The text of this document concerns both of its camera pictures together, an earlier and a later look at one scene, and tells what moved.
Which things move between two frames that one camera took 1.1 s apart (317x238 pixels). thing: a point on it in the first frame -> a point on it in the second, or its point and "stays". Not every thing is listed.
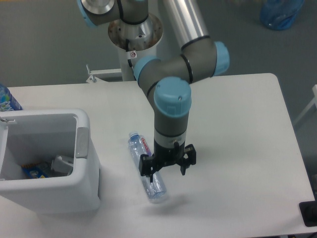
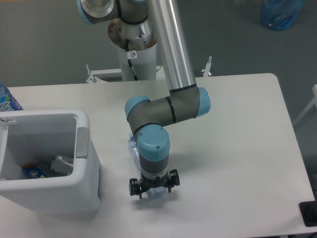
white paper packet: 58,164 stays
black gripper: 164,155 -> 145,183
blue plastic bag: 280,15 stays
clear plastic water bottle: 140,146 stays
